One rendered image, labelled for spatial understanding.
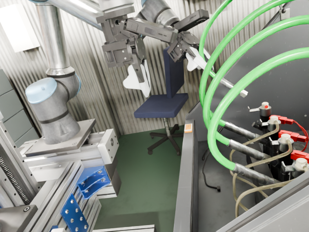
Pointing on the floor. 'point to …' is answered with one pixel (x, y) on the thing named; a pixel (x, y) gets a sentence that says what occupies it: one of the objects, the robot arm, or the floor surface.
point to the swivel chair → (166, 102)
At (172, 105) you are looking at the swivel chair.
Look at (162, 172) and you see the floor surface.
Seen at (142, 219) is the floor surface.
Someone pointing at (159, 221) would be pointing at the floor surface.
